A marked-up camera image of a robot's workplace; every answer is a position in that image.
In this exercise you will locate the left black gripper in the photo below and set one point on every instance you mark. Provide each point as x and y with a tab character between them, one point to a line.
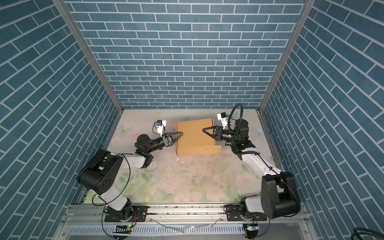
166	139

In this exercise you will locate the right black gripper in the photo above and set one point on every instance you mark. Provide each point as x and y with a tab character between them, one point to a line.
219	134

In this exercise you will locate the brown cardboard paper box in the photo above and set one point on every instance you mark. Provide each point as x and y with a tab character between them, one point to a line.
194	141

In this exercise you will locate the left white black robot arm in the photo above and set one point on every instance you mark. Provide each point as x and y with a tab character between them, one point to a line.
102	169

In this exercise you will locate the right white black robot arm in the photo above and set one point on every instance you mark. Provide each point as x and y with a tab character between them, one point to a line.
279	195

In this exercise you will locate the left green circuit board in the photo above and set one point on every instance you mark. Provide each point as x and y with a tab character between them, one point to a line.
123	229

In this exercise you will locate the green circuit board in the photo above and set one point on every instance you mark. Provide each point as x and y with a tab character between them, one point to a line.
251	227
123	229

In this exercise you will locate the right green circuit board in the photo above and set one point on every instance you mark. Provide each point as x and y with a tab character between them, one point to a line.
251	227

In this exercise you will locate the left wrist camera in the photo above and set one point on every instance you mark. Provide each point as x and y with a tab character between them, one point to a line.
159	127

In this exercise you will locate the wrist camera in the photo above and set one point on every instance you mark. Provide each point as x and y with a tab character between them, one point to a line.
159	127
223	118

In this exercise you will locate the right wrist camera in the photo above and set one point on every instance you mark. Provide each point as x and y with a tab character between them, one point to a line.
223	118

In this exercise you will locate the right aluminium corner post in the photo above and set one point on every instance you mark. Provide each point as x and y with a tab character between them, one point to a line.
304	14

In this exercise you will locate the aluminium corner post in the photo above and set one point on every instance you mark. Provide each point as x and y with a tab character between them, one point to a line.
81	41
304	14

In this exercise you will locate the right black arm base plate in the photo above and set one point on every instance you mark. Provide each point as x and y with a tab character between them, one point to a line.
236	213

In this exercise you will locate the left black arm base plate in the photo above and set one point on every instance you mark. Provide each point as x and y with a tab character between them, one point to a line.
129	213

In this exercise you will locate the white slotted cable duct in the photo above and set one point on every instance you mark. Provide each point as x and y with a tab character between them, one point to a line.
157	230

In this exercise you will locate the aluminium front rail frame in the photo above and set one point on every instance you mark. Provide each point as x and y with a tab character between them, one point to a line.
298	227

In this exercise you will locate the left aluminium corner post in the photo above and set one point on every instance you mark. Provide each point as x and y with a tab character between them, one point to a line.
81	41

